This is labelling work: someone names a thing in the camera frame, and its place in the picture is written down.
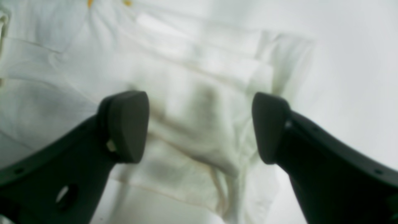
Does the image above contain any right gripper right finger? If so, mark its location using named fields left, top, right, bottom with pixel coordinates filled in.
left=252, top=92, right=398, bottom=224

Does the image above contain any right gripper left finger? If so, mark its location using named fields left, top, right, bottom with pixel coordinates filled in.
left=0, top=91, right=150, bottom=224

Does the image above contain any white printed T-shirt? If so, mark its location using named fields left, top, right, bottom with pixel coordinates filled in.
left=1, top=0, right=314, bottom=224

